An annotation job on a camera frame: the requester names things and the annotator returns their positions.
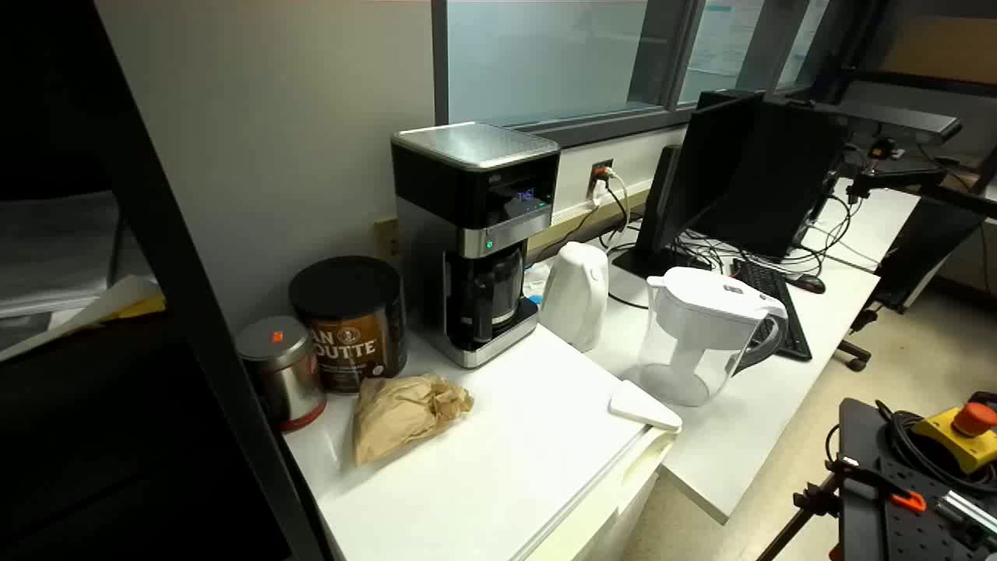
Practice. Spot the black tripod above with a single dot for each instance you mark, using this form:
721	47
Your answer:
804	509

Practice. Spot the yellow emergency stop box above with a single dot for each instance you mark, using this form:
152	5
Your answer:
962	431

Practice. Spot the black perforated board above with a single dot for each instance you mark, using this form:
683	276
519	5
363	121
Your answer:
867	531

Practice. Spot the black and silver coffeemaker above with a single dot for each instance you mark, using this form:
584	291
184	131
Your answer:
471	189

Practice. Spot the brown coffee can black lid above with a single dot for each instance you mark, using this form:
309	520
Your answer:
349	332

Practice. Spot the small blue item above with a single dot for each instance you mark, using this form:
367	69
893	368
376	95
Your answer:
537	286

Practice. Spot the black computer mouse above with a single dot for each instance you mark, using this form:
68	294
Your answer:
808	281

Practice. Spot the small red-labelled jar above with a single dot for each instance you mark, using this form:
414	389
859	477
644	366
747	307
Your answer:
282	368

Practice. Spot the glass coffee carafe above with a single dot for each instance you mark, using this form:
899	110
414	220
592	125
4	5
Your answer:
490	291

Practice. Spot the black keyboard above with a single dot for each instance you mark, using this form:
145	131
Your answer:
793	316

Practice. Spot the orange clamp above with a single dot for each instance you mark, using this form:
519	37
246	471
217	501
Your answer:
909	501

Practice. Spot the black office chair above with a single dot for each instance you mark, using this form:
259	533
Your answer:
923	250

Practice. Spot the black computer monitor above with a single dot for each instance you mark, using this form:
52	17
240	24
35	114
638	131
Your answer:
749	172

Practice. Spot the white folded paper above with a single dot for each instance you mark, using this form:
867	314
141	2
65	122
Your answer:
644	408

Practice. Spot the stack of white papers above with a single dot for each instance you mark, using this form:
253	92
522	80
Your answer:
57	267

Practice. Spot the black shelf post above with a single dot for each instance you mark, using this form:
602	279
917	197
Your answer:
177	281

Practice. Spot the white water filter pitcher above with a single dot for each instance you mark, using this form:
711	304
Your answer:
702	323

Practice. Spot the brown paper bag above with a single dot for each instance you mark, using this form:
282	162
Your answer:
400	415

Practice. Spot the white wall outlet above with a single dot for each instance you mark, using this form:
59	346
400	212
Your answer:
602	177

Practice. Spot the white mini fridge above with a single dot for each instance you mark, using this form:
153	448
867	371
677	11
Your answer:
519	457

